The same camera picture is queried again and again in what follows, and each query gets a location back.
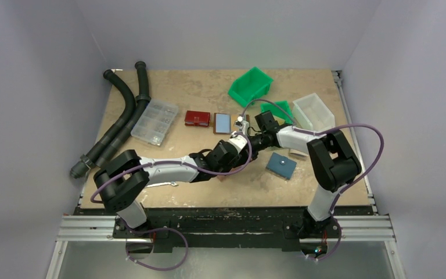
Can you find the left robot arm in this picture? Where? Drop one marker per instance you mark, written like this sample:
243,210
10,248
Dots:
124,178

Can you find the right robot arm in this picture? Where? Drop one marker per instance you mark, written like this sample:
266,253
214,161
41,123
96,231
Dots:
334,163

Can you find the aluminium frame rail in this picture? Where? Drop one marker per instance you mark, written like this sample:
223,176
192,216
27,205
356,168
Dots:
78,229

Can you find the blue leather card holder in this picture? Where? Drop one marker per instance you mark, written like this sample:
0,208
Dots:
281,166

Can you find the silver wrench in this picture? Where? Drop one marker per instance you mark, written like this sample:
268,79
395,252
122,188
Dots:
173,184

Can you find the clear white plastic bin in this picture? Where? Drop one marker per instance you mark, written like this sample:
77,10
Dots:
311,113

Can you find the large green plastic bin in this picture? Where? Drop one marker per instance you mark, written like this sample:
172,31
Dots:
250,86

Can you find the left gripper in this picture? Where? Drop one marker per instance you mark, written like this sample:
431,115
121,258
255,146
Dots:
240,158

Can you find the brown open card holder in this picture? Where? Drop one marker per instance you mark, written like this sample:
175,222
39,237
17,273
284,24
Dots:
225,123

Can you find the small green plastic bin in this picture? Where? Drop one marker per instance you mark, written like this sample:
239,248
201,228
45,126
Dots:
279,109

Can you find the pink leather card holder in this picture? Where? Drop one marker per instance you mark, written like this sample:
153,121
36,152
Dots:
221,177

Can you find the clear plastic organizer box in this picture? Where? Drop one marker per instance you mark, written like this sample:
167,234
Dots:
155,121

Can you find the red leather card holder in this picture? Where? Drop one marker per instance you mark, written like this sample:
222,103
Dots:
197,118

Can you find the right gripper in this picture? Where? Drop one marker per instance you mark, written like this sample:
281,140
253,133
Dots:
248,142

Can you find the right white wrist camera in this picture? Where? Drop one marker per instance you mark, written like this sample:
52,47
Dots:
242,124

